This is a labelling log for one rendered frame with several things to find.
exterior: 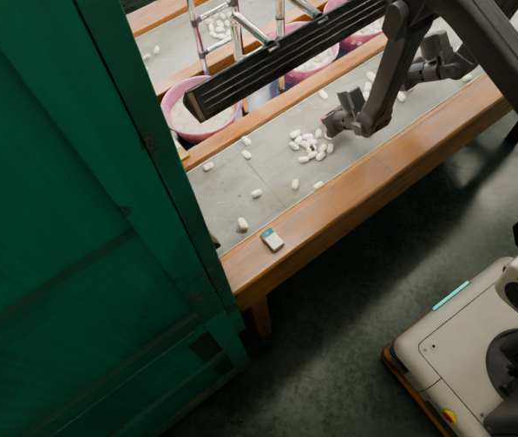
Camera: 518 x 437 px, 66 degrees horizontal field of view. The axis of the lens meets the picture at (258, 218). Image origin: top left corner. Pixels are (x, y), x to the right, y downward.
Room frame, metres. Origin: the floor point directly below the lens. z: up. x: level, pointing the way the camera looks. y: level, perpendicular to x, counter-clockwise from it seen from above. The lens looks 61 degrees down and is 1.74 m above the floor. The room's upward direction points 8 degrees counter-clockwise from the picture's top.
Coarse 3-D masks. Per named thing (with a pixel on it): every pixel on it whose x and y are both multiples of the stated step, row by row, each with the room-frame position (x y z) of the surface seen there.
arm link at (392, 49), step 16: (400, 0) 0.62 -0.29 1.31; (384, 16) 0.63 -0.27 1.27; (400, 16) 0.60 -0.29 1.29; (432, 16) 0.64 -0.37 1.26; (384, 32) 0.63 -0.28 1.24; (400, 32) 0.60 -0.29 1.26; (416, 32) 0.61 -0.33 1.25; (384, 48) 0.67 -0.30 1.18; (400, 48) 0.62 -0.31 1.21; (416, 48) 0.63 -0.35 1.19; (384, 64) 0.66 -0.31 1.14; (400, 64) 0.62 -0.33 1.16; (384, 80) 0.65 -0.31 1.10; (400, 80) 0.64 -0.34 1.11; (368, 96) 0.70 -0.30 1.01; (384, 96) 0.64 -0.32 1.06; (368, 112) 0.68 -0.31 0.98; (384, 112) 0.66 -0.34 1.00; (368, 128) 0.66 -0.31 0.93
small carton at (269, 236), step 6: (270, 228) 0.49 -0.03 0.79; (264, 234) 0.47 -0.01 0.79; (270, 234) 0.47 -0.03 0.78; (276, 234) 0.47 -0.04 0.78; (264, 240) 0.46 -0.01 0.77; (270, 240) 0.45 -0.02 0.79; (276, 240) 0.45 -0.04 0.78; (282, 240) 0.45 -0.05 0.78; (270, 246) 0.44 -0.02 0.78; (276, 246) 0.44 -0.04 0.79; (282, 246) 0.44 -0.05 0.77
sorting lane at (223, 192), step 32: (448, 32) 1.22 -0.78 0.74; (416, 96) 0.93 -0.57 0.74; (448, 96) 0.91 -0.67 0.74; (288, 128) 0.87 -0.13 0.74; (320, 128) 0.85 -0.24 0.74; (384, 128) 0.81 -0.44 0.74; (224, 160) 0.77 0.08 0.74; (256, 160) 0.75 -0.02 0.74; (288, 160) 0.74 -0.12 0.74; (320, 160) 0.72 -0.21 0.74; (352, 160) 0.71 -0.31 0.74; (224, 192) 0.65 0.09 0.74; (288, 192) 0.62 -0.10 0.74; (224, 224) 0.55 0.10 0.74; (256, 224) 0.53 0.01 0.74
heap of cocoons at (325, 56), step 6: (330, 48) 1.21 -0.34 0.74; (324, 54) 1.19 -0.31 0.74; (330, 54) 1.20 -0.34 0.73; (312, 60) 1.19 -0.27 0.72; (318, 60) 1.17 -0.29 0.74; (324, 60) 1.16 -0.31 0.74; (330, 60) 1.16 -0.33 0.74; (300, 66) 1.14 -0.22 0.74; (306, 66) 1.14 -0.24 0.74; (312, 66) 1.14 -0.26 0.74; (318, 66) 1.13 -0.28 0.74
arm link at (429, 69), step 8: (440, 56) 0.84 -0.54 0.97; (424, 64) 0.87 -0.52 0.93; (432, 64) 0.84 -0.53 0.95; (440, 64) 0.83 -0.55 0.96; (424, 72) 0.84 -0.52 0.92; (432, 72) 0.82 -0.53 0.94; (440, 72) 0.82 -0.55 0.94; (424, 80) 0.84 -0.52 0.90; (432, 80) 0.82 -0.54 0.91; (440, 80) 0.81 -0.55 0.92
